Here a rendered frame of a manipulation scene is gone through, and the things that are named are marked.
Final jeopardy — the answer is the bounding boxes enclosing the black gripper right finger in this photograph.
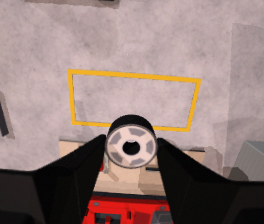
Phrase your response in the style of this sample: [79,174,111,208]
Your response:
[157,138,264,224]

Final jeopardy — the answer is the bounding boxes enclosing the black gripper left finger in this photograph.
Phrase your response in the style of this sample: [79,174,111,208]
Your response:
[0,134,106,224]

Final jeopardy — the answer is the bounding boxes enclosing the black and white wheel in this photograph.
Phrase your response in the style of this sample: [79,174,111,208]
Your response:
[104,114,158,169]

